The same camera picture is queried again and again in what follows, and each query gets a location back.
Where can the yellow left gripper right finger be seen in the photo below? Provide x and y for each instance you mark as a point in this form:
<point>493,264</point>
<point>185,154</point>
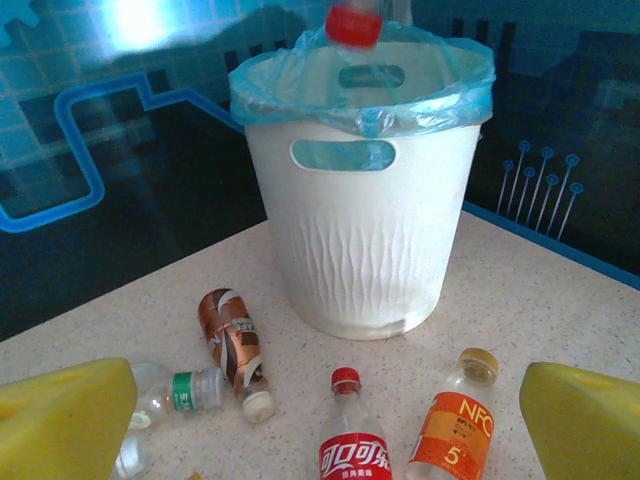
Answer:
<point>585,430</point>

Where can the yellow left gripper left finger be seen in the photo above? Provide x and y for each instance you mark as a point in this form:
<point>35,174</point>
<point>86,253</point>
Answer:
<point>60,425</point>

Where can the orange label juice bottle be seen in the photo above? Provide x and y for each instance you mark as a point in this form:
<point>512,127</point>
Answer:
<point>457,430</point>

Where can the red label cola bottle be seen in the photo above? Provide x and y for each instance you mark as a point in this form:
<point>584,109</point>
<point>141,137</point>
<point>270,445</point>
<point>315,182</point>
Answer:
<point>355,450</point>

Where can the clear bottle red cap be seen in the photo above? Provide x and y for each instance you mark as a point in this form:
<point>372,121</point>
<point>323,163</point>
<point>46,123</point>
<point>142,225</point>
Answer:
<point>352,25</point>

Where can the white plastic waste bin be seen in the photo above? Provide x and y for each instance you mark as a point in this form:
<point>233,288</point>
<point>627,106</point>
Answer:
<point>370,235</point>

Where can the blue plastic bin liner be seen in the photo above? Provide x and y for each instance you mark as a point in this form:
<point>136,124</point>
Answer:
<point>280,85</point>

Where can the clear bottle green neck band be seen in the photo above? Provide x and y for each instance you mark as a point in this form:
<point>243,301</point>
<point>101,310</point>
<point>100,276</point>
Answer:
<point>190,392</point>

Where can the brown coffee bottle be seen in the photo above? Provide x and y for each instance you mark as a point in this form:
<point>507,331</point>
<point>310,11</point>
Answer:
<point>232,330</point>

